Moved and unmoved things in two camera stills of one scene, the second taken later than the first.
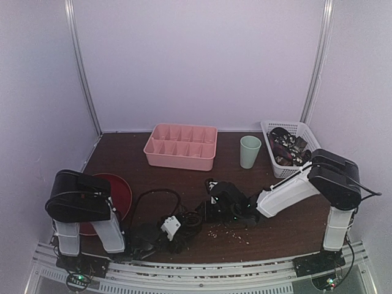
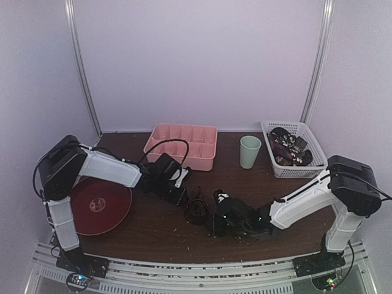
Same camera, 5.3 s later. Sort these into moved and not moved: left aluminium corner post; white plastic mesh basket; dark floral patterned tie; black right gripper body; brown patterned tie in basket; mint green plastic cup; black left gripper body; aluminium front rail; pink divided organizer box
Moved: dark floral patterned tie; black left gripper body; black right gripper body
Not moved: brown patterned tie in basket; white plastic mesh basket; mint green plastic cup; left aluminium corner post; aluminium front rail; pink divided organizer box
